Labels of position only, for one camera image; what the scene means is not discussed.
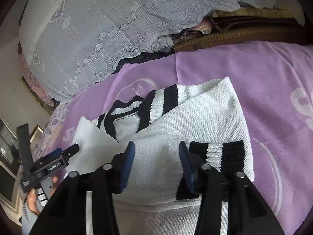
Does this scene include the pink floral pillow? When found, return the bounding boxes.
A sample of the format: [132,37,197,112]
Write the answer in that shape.
[19,52,59,112]

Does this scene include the purple floral white sheet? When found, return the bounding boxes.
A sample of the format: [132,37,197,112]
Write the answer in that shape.
[32,102,70,161]

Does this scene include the person left hand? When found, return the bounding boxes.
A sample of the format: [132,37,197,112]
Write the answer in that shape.
[27,176,58,216]

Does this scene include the white lace cover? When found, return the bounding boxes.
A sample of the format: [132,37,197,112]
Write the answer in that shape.
[20,0,276,101]

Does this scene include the white black-trimmed knit sweater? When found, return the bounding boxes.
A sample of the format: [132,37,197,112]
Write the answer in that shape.
[67,78,255,234]

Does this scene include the wooden picture frame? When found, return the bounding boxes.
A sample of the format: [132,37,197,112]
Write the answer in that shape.
[30,124,43,144]

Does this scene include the purple printed bed sheet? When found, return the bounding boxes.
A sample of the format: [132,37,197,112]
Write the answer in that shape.
[54,41,312,234]

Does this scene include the brown woven bamboo mat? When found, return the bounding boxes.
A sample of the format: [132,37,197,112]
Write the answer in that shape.
[174,6,312,52]

